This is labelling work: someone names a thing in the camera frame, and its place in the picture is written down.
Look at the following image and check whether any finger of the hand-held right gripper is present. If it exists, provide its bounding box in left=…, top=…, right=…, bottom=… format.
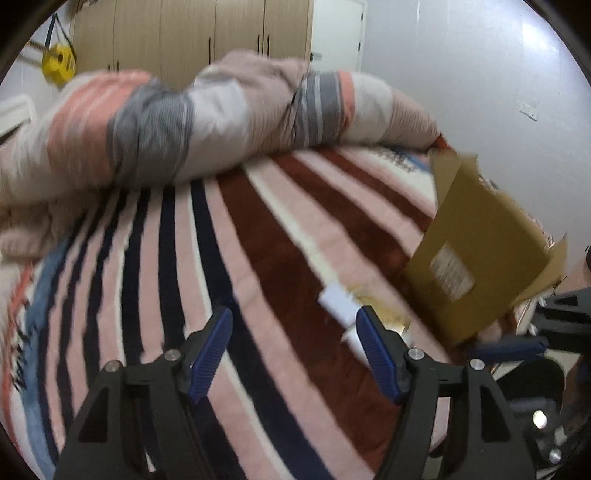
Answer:
left=468, top=335, right=550, bottom=365

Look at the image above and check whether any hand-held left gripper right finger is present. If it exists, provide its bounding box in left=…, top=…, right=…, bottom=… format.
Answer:
left=355, top=305, right=539, bottom=480

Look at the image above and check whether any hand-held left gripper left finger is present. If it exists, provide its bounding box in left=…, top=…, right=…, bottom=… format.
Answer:
left=53, top=305, right=234, bottom=480

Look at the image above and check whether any brown cardboard box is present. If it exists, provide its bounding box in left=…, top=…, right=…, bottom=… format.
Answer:
left=404, top=148, right=570, bottom=348

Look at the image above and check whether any gold foil packet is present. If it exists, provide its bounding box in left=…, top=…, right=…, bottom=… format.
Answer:
left=351, top=288, right=414, bottom=349

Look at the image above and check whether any small white paper box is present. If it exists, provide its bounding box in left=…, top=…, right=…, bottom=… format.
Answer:
left=318, top=285, right=363, bottom=326

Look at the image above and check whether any striped fleece blanket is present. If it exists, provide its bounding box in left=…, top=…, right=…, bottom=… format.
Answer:
left=0, top=136, right=561, bottom=480

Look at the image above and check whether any rolled striped duvet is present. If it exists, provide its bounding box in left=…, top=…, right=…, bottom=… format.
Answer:
left=0, top=50, right=441, bottom=261

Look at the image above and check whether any wooden wardrobe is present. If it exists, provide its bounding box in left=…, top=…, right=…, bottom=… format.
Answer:
left=71, top=0, right=315, bottom=95

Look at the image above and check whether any white door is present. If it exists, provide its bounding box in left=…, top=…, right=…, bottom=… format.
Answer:
left=308, top=0, right=368, bottom=75

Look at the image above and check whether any yellow ukulele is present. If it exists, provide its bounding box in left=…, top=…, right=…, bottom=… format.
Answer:
left=28, top=13, right=77, bottom=86

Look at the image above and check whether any white wall unit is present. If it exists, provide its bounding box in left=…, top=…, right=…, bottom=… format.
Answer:
left=0, top=95, right=37, bottom=139

